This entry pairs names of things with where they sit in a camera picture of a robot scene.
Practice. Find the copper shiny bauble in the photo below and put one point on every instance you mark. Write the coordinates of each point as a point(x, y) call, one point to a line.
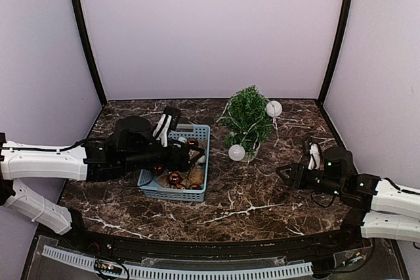
point(174, 178)
point(193, 142)
point(194, 187)
point(158, 170)

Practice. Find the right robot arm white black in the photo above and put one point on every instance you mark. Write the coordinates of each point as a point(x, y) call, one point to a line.
point(379, 208)

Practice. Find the right black frame post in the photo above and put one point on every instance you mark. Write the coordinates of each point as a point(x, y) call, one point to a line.
point(335, 51)

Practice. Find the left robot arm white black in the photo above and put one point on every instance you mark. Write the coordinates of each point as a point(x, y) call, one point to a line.
point(133, 145)

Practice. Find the black front rail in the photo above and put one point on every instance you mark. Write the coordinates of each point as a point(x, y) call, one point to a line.
point(124, 248)

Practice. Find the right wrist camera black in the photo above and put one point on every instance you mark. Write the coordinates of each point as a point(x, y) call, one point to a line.
point(306, 149)

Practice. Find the light blue plastic basket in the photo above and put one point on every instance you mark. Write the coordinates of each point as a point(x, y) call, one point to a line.
point(148, 181)

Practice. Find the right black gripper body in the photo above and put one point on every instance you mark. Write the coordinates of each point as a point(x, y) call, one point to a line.
point(307, 183)

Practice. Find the white slotted cable duct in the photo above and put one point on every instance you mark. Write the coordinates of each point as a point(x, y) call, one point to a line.
point(135, 271)

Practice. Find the white woven ball light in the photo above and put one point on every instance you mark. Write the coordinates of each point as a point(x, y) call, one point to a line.
point(273, 109)
point(236, 152)

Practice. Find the left black frame post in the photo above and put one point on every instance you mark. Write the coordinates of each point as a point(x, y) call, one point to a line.
point(88, 52)

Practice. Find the small circuit board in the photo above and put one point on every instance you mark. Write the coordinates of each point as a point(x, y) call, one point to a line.
point(107, 268)

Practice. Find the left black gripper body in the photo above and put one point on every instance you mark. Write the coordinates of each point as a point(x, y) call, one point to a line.
point(169, 162)

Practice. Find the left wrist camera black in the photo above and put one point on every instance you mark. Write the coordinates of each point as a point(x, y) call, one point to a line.
point(172, 116)

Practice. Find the beige twine ball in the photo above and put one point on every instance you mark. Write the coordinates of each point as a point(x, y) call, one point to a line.
point(196, 176)

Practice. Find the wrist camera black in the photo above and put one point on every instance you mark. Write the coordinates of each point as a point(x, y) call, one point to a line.
point(306, 149)
point(172, 116)

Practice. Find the white textured tree pot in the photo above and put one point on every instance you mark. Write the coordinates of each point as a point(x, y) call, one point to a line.
point(249, 156)

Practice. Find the black frame post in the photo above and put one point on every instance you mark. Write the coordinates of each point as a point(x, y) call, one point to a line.
point(335, 51)
point(88, 52)

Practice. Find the small green christmas tree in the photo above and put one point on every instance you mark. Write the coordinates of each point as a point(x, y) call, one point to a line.
point(245, 118)

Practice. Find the white cotton boll sprig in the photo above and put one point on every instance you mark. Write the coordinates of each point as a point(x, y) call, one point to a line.
point(201, 160)

